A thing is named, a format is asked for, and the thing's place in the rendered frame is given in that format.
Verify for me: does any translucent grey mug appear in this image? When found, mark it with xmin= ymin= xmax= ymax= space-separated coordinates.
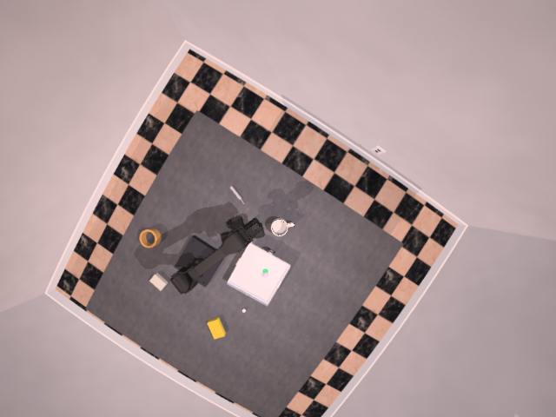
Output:
xmin=271 ymin=218 xmax=294 ymax=236

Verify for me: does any beige rectangular block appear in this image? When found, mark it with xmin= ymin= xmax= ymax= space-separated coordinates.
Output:
xmin=150 ymin=273 xmax=168 ymax=290

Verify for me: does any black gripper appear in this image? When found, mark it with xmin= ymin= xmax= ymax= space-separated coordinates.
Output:
xmin=221 ymin=230 xmax=265 ymax=242

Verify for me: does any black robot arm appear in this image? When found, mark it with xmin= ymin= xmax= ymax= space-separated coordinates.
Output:
xmin=170 ymin=215 xmax=264 ymax=294

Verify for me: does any yellow rectangular block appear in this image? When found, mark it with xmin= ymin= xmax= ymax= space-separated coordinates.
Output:
xmin=208 ymin=317 xmax=226 ymax=339

